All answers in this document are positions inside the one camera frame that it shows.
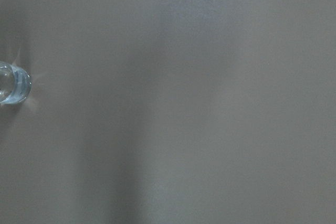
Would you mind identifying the glass sauce bottle metal spout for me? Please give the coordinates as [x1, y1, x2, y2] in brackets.
[1, 61, 32, 104]

